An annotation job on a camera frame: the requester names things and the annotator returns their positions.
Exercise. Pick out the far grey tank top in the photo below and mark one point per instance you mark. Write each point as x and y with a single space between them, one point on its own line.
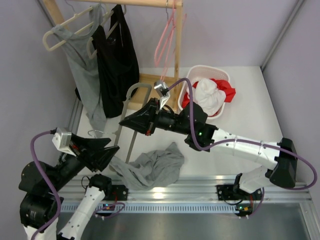
85 70

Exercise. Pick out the black tank top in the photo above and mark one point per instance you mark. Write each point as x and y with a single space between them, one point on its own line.
116 75

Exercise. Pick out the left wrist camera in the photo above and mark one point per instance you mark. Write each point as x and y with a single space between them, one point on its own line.
62 141

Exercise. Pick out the beige hanger under black top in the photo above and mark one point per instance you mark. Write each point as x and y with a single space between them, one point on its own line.
112 36

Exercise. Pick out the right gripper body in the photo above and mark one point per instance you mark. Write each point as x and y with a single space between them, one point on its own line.
163 119

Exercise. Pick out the red tank top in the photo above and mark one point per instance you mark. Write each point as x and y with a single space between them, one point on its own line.
226 87

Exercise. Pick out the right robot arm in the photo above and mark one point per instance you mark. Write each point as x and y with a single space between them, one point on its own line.
277 160

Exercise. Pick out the white camisole top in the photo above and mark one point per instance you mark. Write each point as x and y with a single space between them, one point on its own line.
208 96

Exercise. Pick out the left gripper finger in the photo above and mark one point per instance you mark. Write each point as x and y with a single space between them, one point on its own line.
97 160
92 145

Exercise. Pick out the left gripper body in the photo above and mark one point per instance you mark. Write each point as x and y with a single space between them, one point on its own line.
78 159

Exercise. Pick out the slotted cable duct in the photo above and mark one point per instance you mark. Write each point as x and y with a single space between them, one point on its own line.
216 208

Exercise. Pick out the taupe hanger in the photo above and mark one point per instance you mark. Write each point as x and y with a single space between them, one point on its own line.
92 133

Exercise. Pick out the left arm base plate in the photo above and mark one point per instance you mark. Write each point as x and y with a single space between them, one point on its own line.
119 193

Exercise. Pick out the pink hanger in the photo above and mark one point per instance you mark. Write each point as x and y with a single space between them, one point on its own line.
185 20
163 48

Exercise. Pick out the wooden clothes rack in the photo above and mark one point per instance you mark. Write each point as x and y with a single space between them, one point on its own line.
146 80

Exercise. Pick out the cream hanger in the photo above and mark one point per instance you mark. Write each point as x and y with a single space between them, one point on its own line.
62 30

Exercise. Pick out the light grey tank top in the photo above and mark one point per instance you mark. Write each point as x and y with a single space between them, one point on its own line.
157 168

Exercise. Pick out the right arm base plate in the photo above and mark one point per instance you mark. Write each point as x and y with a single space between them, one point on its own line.
225 192

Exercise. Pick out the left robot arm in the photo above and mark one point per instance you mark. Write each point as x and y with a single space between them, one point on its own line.
41 207

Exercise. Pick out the aluminium mounting rail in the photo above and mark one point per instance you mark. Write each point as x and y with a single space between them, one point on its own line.
204 189

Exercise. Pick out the white plastic basket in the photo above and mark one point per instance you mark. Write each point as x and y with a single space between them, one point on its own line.
201 71

